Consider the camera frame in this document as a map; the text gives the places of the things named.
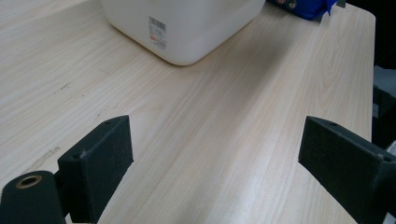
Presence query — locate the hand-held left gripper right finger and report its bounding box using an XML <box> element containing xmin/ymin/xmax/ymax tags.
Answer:
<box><xmin>297</xmin><ymin>116</ymin><xmax>396</xmax><ymax>224</ymax></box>

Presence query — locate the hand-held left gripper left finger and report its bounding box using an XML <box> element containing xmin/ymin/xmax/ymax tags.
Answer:
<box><xmin>57</xmin><ymin>115</ymin><xmax>134</xmax><ymax>224</ymax></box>

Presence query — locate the blue wet wipes pack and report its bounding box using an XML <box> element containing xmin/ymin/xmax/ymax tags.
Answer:
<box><xmin>266</xmin><ymin>0</ymin><xmax>339</xmax><ymax>21</ymax></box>

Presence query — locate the white plastic storage box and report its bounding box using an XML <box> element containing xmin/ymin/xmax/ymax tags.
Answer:
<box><xmin>100</xmin><ymin>0</ymin><xmax>266</xmax><ymax>66</ymax></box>

